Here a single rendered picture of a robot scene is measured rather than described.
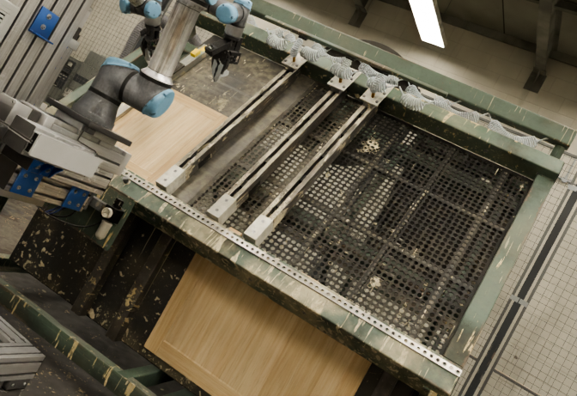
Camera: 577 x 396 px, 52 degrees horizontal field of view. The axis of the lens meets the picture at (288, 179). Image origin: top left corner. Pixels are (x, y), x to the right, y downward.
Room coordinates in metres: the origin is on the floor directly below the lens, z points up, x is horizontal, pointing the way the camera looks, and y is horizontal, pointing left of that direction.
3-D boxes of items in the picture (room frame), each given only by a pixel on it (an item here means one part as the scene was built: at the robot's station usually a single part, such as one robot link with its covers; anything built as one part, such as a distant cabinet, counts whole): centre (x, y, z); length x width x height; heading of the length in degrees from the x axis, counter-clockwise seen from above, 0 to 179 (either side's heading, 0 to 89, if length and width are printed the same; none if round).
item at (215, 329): (2.52, -0.22, 0.53); 0.90 x 0.02 x 0.55; 70
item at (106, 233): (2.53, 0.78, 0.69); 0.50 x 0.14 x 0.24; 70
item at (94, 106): (2.01, 0.69, 1.09); 0.15 x 0.15 x 0.10
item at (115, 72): (2.01, 0.68, 1.20); 0.13 x 0.12 x 0.14; 82
